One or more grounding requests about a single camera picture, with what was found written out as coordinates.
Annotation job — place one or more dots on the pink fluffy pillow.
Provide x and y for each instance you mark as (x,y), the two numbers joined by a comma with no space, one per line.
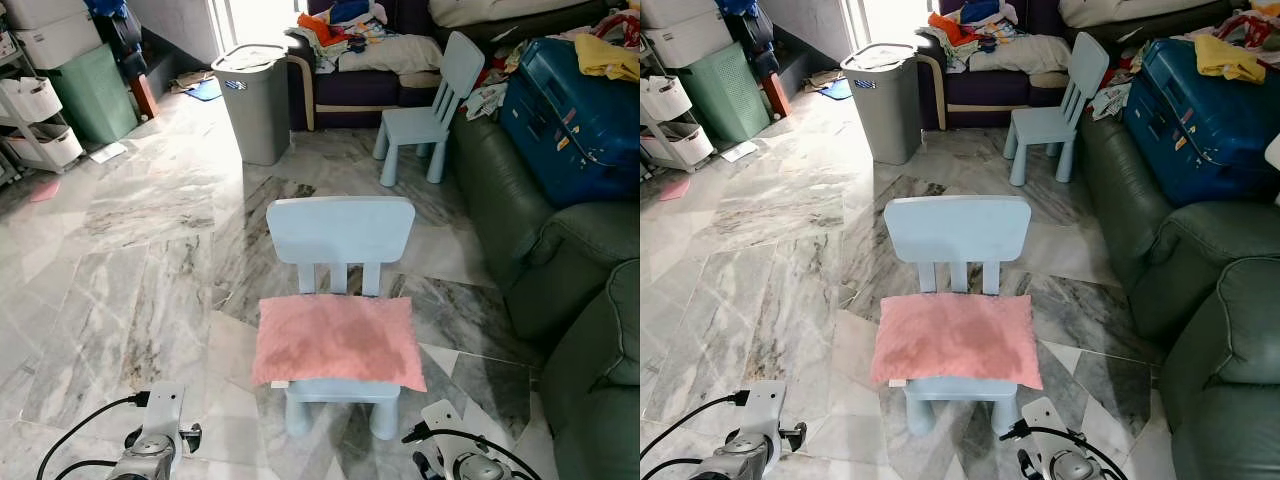
(955,340)
(340,340)

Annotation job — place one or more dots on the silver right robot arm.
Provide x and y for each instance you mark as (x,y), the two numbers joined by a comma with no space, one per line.
(470,468)
(1070,468)

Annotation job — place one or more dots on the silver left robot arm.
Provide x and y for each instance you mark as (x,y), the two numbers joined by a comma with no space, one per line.
(145,462)
(745,462)

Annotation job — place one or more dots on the dark green leather sofa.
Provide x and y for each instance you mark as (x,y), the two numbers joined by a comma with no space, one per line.
(560,270)
(1200,290)

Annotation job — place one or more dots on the beige sofa cushion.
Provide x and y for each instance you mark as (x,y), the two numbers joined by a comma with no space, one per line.
(1130,10)
(500,10)

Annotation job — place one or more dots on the dark purple sofa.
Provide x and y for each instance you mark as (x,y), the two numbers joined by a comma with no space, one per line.
(985,90)
(350,90)

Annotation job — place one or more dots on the small pink flat item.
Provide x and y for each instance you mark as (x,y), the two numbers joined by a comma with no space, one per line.
(675,189)
(45,191)

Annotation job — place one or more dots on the white storage rack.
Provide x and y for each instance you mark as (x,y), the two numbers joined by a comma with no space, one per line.
(35,140)
(672,140)

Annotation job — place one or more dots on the blue hard-shell suitcase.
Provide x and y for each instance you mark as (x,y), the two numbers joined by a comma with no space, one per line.
(1195,135)
(570,130)

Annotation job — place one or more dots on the white paper sheet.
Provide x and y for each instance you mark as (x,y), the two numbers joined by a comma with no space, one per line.
(740,151)
(108,152)

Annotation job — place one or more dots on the green woven laundry basket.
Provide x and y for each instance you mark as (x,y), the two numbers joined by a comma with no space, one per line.
(725,92)
(95,95)

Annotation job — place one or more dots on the yellow cloth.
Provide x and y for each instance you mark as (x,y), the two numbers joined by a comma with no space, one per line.
(605,58)
(1230,58)

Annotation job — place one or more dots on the white plastic storage box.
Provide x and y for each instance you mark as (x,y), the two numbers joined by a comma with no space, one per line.
(45,40)
(680,40)

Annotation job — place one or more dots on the dark blue backpack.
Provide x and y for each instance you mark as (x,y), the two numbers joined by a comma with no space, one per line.
(755,35)
(120,35)

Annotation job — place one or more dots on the blue floor mat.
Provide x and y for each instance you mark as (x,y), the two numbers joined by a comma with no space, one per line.
(838,89)
(205,90)

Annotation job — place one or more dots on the light blue plastic child chair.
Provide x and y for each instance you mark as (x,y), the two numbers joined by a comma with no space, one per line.
(415,125)
(1045,125)
(957,230)
(340,230)

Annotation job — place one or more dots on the grey lidded laundry bin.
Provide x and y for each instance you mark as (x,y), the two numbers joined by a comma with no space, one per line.
(885,110)
(255,110)

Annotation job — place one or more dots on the cream folded blanket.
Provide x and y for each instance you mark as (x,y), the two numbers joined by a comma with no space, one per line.
(395,55)
(1025,55)

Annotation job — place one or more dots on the colourful clothes pile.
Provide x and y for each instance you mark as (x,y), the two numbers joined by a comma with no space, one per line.
(965,30)
(335,30)

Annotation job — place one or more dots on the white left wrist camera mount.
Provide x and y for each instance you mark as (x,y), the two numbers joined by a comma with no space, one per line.
(165,405)
(765,405)

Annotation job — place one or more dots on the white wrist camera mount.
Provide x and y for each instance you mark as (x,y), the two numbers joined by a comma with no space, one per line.
(442,425)
(765,405)
(1042,422)
(165,405)

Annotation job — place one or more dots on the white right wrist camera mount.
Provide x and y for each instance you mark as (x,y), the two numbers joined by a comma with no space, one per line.
(1042,422)
(442,425)

